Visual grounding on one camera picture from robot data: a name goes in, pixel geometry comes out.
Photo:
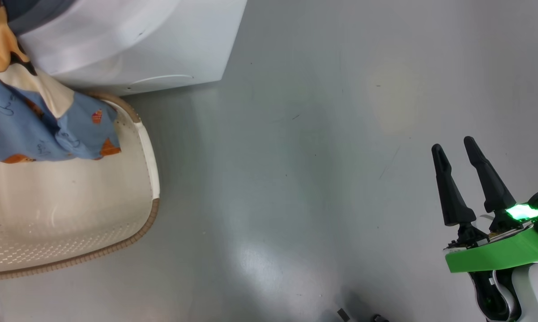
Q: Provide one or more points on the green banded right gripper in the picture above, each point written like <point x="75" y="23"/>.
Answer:
<point x="497" y="255"/>

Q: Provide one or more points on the blue garment with cream patch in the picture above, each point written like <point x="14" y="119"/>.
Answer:
<point x="32" y="120"/>

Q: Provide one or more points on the white washing machine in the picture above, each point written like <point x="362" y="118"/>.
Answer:
<point x="161" y="40"/>

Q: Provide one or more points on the cream perforated laundry basket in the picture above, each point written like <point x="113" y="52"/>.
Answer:
<point x="72" y="205"/>

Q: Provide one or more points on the grey rubber door gasket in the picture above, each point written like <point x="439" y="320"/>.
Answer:
<point x="32" y="13"/>

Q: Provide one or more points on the white drain filter cover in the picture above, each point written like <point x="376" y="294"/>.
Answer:
<point x="161" y="80"/>

